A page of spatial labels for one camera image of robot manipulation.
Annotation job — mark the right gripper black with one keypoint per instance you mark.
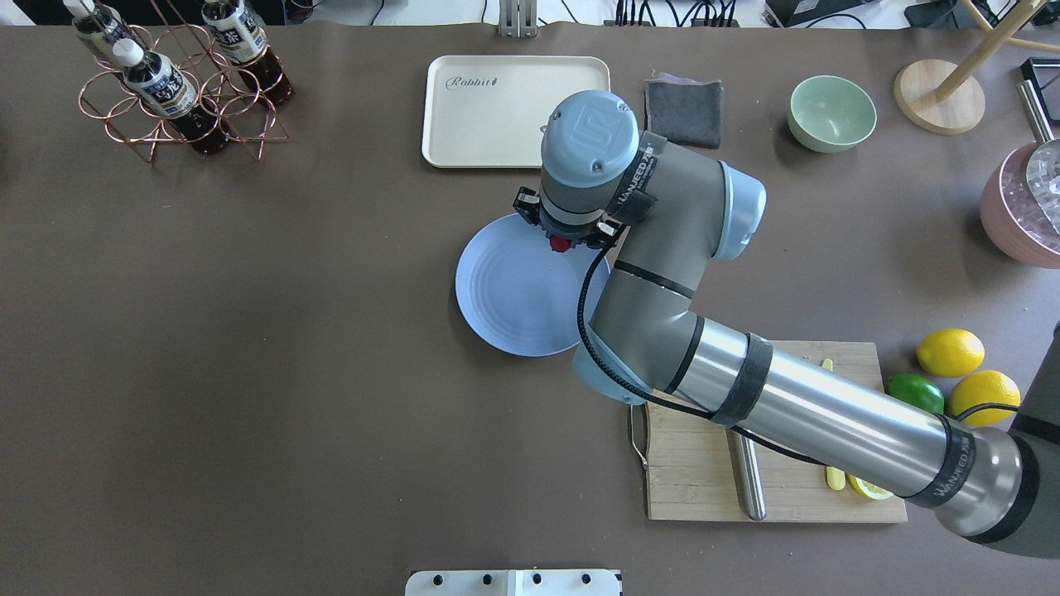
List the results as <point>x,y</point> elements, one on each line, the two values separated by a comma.
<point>525,206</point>

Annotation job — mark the blue plate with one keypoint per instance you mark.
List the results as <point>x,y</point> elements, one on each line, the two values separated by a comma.
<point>516,293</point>

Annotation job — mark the red strawberry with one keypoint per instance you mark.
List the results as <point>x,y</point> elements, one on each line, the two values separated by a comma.
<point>559,244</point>

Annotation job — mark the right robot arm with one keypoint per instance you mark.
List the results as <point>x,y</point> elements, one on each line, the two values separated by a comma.
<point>601,172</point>

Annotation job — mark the grey folded cloth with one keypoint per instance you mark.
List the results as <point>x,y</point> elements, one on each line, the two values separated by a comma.
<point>685,111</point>

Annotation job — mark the cream rabbit tray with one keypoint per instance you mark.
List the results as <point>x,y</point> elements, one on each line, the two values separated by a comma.
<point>487,111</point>

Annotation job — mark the green bowl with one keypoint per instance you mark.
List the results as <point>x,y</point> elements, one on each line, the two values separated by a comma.
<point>828,114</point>

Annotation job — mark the wooden cutting board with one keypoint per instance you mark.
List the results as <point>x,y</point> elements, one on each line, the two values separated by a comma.
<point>691,476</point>

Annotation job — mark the steel muddler black tip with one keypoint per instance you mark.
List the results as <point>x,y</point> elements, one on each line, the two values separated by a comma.
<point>750,488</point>

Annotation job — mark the yellow plastic knife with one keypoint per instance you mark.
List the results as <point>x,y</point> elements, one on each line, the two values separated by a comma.
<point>835,478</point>

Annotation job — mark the green lime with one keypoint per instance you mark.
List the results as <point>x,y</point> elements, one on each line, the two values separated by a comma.
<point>916,390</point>

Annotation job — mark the wooden cup stand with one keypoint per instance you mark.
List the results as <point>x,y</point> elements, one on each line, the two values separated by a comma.
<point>944,98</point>

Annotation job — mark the lemon half on board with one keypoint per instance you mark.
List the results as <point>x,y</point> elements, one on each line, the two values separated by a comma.
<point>868,490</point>

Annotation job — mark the yellow lemon upper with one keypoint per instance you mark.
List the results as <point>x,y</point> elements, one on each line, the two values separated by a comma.
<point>950,352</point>

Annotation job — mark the yellow lemon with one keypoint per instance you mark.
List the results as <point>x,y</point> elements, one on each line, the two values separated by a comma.
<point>984,398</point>
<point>950,352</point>

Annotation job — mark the pink bowl with ice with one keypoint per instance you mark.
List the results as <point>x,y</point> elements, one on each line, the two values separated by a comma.
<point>1011,217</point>

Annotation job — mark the yellow lemon lower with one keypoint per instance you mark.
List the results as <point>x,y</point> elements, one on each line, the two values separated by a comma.
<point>984,398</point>

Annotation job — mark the lower left tea bottle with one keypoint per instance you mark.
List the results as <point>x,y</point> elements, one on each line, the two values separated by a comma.
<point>235,27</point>

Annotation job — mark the tea bottle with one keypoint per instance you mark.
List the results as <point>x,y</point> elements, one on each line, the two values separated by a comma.
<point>170,95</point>
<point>98,26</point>
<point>235,27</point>

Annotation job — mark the metal ice scoop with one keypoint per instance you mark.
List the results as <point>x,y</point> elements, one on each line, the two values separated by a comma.
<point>1042,170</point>

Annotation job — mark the top tea bottle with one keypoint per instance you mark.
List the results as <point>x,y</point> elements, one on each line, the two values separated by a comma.
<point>170,95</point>

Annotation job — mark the lower right tea bottle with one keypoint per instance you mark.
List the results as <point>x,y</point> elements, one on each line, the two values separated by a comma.
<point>98,26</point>

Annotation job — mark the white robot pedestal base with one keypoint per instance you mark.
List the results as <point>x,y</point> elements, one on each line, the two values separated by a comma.
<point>577,581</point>

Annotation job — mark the copper wire bottle rack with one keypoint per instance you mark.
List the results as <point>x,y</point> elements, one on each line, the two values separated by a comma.
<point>204,85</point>

